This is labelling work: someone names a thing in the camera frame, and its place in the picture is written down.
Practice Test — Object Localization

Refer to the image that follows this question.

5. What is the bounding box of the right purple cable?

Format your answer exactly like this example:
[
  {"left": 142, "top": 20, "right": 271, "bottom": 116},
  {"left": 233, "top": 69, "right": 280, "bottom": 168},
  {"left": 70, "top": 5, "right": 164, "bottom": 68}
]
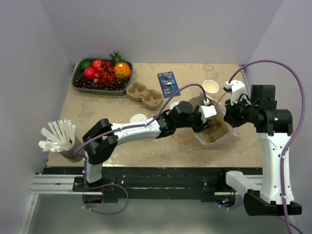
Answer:
[{"left": 219, "top": 59, "right": 306, "bottom": 234}]

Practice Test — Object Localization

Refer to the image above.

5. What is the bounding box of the grey straw holder cup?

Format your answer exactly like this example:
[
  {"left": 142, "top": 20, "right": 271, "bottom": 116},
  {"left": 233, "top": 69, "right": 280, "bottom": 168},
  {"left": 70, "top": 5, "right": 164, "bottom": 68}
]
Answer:
[{"left": 60, "top": 136, "right": 82, "bottom": 162}]

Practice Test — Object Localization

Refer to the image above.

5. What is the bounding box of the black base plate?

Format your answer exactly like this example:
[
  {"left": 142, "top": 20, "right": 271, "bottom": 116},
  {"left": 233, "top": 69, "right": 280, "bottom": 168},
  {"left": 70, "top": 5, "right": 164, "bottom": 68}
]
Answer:
[{"left": 41, "top": 166, "right": 264, "bottom": 203}]

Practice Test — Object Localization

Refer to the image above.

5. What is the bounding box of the purple cable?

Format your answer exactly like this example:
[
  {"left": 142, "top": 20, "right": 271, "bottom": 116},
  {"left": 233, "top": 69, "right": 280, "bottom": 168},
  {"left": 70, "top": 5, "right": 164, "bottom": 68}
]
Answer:
[
  {"left": 219, "top": 59, "right": 306, "bottom": 234},
  {"left": 74, "top": 83, "right": 209, "bottom": 215}
]

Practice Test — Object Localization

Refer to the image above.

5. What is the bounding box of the spare white cup lid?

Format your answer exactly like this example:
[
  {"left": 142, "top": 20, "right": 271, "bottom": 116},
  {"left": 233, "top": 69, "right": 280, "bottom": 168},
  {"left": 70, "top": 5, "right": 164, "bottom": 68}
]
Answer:
[{"left": 169, "top": 102, "right": 179, "bottom": 110}]

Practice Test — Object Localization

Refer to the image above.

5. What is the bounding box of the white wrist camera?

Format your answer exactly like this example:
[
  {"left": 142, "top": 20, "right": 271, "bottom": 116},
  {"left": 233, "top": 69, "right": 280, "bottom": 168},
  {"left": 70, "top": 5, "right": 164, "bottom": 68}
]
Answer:
[
  {"left": 198, "top": 98, "right": 217, "bottom": 123},
  {"left": 223, "top": 80, "right": 246, "bottom": 105}
]

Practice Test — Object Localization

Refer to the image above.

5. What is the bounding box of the green apple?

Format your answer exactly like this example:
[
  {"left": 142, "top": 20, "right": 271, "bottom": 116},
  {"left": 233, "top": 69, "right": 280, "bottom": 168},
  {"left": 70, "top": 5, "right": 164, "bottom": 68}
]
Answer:
[{"left": 80, "top": 60, "right": 92, "bottom": 71}]

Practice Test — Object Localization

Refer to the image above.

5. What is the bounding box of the stack of paper cups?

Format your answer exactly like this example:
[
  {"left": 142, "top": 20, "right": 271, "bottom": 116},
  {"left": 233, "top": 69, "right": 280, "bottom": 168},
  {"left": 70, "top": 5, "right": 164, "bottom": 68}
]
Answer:
[{"left": 202, "top": 79, "right": 219, "bottom": 98}]

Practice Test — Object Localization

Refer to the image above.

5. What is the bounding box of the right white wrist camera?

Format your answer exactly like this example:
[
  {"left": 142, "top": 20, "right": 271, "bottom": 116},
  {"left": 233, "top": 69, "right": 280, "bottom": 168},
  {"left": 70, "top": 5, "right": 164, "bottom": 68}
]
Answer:
[{"left": 223, "top": 80, "right": 246, "bottom": 105}]

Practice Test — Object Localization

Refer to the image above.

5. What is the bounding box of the dark red grape bunch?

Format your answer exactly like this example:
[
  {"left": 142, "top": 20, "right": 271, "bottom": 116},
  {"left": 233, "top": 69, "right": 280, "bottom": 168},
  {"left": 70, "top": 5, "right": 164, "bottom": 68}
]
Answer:
[{"left": 74, "top": 75, "right": 125, "bottom": 91}]

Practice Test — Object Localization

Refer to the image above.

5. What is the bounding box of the red cherries bunch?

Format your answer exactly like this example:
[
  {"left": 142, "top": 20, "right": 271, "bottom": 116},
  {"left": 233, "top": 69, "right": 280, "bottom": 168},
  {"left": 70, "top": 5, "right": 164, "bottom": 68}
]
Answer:
[{"left": 94, "top": 62, "right": 116, "bottom": 83}]

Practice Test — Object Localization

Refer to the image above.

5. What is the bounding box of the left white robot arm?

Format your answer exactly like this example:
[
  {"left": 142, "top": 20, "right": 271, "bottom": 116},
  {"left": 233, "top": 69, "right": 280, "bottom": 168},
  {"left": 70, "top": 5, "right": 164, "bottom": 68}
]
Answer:
[{"left": 82, "top": 101, "right": 217, "bottom": 191}]

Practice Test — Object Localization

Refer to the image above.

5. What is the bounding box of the blue blister pack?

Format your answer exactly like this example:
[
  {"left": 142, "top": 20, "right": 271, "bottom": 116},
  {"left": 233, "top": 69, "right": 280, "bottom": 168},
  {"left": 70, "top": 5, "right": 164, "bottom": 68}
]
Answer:
[{"left": 157, "top": 71, "right": 179, "bottom": 98}]

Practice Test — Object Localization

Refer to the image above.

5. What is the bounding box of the red apple front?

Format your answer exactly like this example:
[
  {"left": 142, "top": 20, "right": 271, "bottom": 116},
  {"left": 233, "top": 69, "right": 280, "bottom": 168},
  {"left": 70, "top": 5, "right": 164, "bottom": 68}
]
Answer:
[{"left": 83, "top": 67, "right": 98, "bottom": 80}]

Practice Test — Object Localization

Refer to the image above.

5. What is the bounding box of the red apple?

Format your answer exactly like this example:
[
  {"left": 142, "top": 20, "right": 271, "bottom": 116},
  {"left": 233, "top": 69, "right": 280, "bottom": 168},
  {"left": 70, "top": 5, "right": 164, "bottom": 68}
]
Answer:
[
  {"left": 92, "top": 59, "right": 105, "bottom": 71},
  {"left": 83, "top": 67, "right": 98, "bottom": 80}
]

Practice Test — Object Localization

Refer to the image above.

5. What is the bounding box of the orange pineapple toy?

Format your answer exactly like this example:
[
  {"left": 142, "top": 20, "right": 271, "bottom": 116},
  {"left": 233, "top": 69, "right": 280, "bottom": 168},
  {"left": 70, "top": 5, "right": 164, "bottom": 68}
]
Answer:
[{"left": 110, "top": 51, "right": 132, "bottom": 81}]

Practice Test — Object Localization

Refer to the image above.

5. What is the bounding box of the aluminium frame rail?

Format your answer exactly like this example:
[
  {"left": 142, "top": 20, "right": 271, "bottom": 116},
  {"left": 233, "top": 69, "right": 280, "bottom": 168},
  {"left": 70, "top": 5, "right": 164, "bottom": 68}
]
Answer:
[{"left": 18, "top": 173, "right": 299, "bottom": 234}]

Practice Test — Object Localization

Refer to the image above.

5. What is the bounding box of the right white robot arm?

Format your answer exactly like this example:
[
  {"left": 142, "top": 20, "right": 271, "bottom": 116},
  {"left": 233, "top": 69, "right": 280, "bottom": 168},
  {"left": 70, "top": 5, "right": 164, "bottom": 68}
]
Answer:
[{"left": 217, "top": 81, "right": 302, "bottom": 216}]

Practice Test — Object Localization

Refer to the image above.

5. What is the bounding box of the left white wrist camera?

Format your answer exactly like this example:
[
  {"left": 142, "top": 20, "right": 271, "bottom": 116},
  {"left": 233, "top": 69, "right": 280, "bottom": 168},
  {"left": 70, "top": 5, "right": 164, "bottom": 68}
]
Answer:
[{"left": 198, "top": 98, "right": 217, "bottom": 123}]

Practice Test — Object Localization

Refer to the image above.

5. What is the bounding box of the pulp cup carrier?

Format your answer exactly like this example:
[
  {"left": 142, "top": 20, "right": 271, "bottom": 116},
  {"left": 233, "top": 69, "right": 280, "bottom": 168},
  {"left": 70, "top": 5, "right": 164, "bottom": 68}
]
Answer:
[
  {"left": 126, "top": 82, "right": 163, "bottom": 110},
  {"left": 202, "top": 117, "right": 230, "bottom": 144}
]

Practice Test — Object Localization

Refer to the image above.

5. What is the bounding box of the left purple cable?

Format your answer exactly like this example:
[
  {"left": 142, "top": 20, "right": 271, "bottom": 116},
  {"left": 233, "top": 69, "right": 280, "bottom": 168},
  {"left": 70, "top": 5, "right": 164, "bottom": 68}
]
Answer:
[{"left": 74, "top": 83, "right": 209, "bottom": 215}]

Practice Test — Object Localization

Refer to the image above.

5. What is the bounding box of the red apple back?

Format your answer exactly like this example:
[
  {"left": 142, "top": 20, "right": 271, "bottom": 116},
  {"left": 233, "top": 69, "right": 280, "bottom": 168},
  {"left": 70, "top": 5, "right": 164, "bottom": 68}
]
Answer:
[{"left": 92, "top": 59, "right": 105, "bottom": 71}]

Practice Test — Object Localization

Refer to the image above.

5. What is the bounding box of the grey fruit tray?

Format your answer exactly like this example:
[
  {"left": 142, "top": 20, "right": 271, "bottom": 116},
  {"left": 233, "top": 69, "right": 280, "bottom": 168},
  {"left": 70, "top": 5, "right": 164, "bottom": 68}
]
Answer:
[{"left": 72, "top": 58, "right": 133, "bottom": 96}]

